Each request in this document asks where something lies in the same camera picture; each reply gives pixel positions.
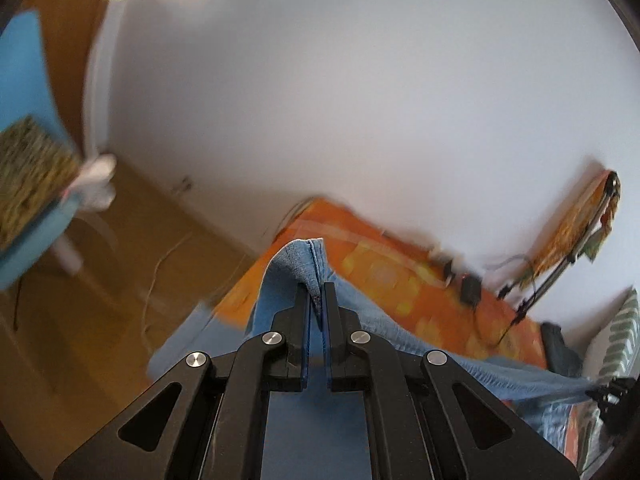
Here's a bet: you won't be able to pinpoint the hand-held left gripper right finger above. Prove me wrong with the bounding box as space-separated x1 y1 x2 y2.
324 282 578 480

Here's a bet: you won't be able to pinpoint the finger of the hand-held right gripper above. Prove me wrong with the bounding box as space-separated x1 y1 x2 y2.
592 379 632 436

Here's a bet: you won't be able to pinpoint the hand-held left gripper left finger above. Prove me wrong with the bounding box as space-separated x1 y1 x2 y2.
52 284 312 480

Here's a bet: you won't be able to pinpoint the light blue jeans pants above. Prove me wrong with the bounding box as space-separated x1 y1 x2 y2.
147 237 601 480

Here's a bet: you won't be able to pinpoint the dark grey folded pants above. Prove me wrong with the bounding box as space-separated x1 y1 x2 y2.
542 322 583 376

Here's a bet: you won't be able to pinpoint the green striped white pillow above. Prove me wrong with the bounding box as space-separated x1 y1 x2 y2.
582 287 640 461

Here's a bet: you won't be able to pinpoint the orange floral blanket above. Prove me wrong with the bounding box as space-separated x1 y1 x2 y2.
210 197 601 461

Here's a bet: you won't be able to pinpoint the metal tripod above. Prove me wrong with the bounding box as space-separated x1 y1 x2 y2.
497 172 621 328

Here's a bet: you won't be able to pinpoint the black power adapter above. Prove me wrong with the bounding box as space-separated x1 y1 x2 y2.
460 275 483 307

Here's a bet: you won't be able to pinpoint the orange patterned cloth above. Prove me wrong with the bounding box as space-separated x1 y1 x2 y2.
520 170 621 286

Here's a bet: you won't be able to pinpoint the white clamp lamp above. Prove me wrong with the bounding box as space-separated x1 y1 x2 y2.
65 0 201 213

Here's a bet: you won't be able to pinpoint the leopard print cushion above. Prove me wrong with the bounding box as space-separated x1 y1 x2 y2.
0 115 83 251

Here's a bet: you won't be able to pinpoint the blue plastic chair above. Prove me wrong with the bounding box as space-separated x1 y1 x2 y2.
0 10 121 331

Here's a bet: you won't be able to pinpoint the wooden door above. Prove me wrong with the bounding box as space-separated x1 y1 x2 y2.
20 0 108 161

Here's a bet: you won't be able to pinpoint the black cable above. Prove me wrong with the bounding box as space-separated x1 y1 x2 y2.
470 255 538 347

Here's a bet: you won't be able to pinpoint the white floor cable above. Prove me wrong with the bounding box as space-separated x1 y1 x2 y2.
141 232 197 357

